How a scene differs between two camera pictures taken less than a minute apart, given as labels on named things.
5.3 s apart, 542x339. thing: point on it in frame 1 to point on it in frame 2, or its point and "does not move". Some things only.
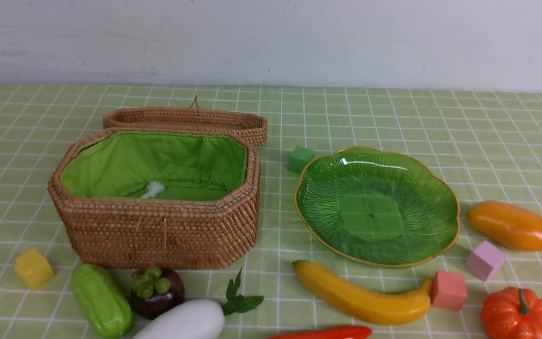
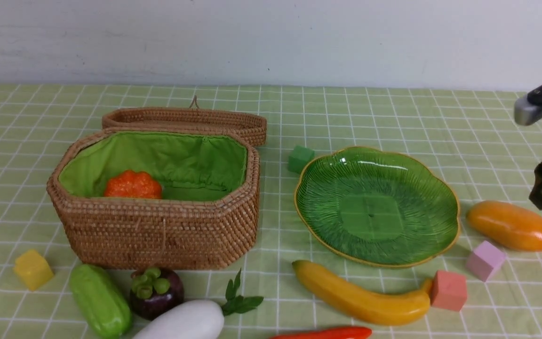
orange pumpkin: x=516 y=313 to x=131 y=184
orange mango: x=511 y=226 does not move
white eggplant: x=201 y=319 does not move
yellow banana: x=376 y=307 does not move
